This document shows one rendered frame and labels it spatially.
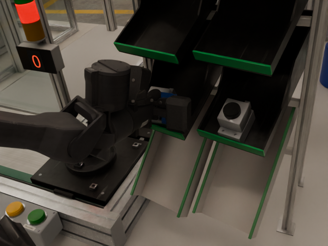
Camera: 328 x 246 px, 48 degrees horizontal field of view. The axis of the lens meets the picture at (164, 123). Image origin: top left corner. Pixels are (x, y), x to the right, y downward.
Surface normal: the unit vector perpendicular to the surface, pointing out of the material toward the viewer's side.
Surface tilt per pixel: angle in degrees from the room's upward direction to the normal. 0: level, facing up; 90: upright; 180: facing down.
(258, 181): 45
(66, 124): 27
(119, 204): 0
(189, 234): 0
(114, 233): 90
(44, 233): 90
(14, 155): 0
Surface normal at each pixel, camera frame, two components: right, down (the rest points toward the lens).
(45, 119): 0.26, -0.92
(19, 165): -0.10, -0.80
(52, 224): 0.90, 0.18
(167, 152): -0.47, -0.20
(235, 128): -0.47, 0.82
